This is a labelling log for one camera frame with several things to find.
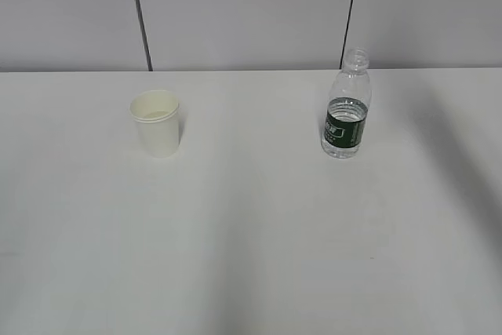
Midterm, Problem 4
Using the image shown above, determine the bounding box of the clear green-label water bottle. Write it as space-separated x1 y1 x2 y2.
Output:
322 48 372 159

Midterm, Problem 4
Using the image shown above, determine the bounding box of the white paper cup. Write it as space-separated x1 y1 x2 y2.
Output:
129 90 180 158

